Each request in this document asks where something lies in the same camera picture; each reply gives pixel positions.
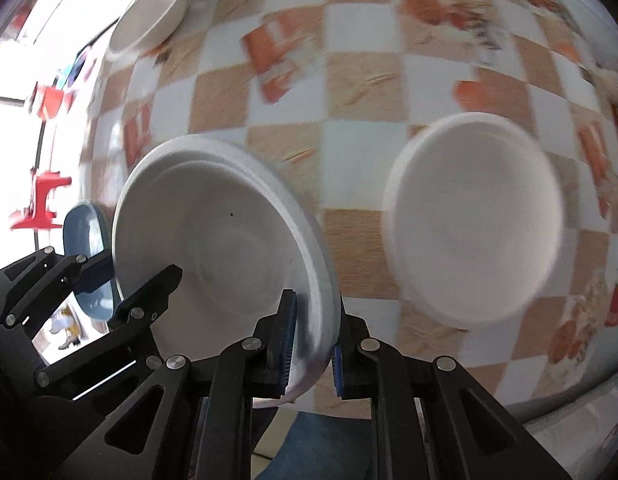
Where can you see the purple plastic object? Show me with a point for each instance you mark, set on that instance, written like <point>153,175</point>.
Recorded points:
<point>84,67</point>

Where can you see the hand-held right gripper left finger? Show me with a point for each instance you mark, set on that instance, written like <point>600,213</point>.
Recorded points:
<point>289,332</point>

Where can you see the checkered printed tablecloth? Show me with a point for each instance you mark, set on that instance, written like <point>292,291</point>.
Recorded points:
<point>359,110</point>

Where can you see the large white foam plate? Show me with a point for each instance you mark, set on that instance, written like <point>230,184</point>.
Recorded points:
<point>214,240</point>

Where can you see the red box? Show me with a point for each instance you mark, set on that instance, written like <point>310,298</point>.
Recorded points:
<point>51,102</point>

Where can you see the white cloth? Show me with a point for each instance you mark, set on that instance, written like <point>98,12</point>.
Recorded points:
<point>579,435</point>

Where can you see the white shoe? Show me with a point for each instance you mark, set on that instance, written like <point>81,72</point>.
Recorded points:
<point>64,342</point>

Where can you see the white bowl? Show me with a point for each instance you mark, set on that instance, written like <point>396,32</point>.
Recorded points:
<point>144,17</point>
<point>469,220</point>

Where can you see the blue plate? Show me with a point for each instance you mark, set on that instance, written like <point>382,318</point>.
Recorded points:
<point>81,232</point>

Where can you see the red plastic stool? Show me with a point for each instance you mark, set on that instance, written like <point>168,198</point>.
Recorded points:
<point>44,195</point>

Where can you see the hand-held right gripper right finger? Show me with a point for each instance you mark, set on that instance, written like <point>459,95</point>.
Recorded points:
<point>339,370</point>

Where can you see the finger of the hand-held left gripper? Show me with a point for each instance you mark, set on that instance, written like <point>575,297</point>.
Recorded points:
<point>139,310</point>
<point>69,270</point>

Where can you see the person's blue jeans legs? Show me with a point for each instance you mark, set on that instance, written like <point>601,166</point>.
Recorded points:
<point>314,445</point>

